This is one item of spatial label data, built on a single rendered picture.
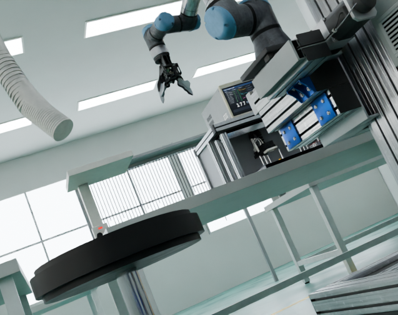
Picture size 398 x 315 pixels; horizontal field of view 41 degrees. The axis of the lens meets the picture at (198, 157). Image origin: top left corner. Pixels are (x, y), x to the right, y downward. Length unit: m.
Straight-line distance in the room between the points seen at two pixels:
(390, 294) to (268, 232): 8.07
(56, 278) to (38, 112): 2.56
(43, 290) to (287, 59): 0.98
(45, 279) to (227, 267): 8.37
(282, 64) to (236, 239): 7.87
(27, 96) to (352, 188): 7.98
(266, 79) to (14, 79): 2.18
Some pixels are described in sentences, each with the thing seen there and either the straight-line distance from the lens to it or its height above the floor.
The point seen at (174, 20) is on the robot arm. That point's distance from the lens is 2.32.
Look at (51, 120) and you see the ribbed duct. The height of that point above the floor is 1.63.
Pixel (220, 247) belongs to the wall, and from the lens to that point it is 9.28.
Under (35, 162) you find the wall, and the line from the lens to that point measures 9.21.
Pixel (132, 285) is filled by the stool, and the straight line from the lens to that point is 1.03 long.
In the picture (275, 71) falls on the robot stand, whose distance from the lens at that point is 1.67.
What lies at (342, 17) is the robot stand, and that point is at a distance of 1.60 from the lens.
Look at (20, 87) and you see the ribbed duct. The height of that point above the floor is 1.93.
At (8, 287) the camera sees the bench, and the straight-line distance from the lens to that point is 2.09.
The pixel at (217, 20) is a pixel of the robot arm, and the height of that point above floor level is 1.20.
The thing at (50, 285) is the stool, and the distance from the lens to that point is 0.95.
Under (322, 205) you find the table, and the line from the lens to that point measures 4.08.
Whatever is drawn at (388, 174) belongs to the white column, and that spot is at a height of 0.64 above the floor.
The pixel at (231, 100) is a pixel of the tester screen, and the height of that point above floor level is 1.22.
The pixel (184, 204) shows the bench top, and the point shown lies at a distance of 2.24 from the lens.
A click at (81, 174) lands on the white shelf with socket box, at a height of 1.17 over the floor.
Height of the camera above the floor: 0.44
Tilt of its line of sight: 11 degrees up
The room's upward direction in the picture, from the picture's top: 23 degrees counter-clockwise
